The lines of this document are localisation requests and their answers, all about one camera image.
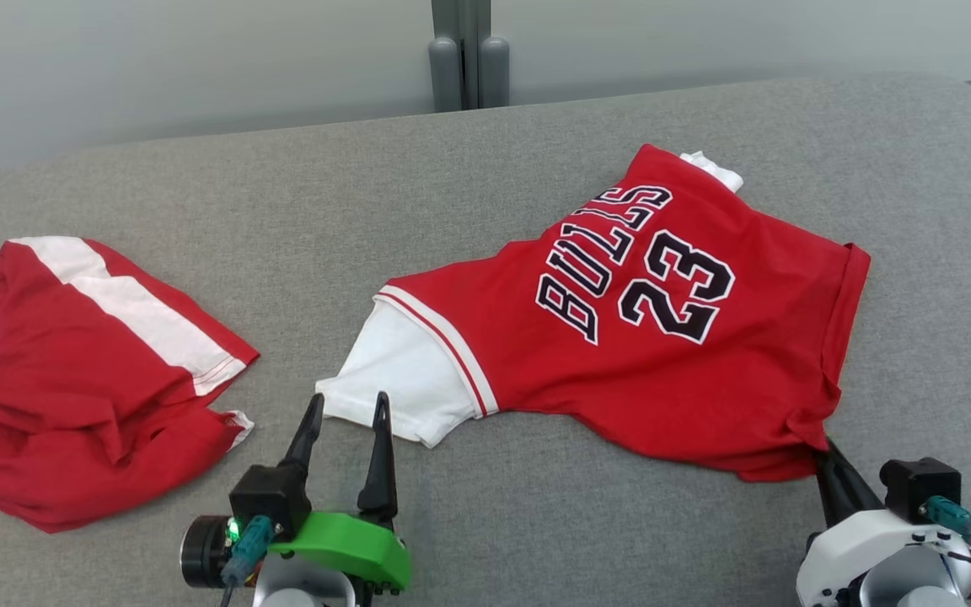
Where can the red Bulls 23 jersey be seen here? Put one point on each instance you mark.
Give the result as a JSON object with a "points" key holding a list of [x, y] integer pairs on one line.
{"points": [[705, 396]]}

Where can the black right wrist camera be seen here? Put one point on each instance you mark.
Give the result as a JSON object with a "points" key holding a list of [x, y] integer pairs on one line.
{"points": [[920, 485]]}

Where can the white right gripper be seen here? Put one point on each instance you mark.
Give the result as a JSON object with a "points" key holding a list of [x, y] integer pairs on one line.
{"points": [[856, 552]]}

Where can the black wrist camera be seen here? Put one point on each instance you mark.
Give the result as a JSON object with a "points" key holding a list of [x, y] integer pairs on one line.
{"points": [[270, 493], [920, 485]]}

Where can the grey partition post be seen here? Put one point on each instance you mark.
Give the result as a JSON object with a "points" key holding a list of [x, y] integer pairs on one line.
{"points": [[469, 51]]}

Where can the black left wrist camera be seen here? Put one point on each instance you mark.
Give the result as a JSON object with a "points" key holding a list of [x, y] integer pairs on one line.
{"points": [[270, 493]]}

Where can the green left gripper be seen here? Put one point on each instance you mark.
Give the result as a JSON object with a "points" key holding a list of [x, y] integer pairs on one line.
{"points": [[351, 544]]}

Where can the red shorts with white stripe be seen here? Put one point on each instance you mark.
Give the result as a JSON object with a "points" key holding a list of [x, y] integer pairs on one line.
{"points": [[72, 405]]}

